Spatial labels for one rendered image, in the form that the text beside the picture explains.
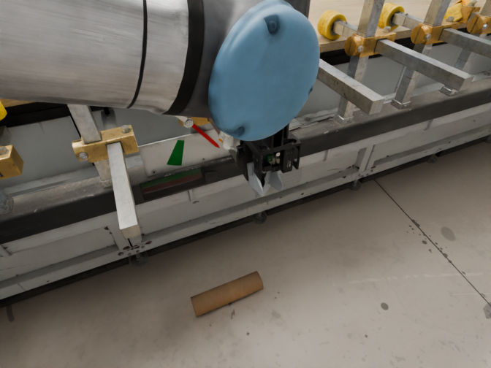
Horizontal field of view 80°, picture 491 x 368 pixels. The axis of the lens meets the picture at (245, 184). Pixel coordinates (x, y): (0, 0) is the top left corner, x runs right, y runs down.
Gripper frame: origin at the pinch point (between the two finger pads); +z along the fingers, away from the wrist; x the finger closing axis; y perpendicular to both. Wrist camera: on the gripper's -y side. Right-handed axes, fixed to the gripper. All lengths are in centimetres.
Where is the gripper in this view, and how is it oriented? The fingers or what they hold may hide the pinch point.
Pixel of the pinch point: (259, 187)
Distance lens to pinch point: 57.9
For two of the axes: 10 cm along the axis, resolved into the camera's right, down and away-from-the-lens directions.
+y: 3.8, 6.1, -7.0
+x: 9.2, -2.6, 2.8
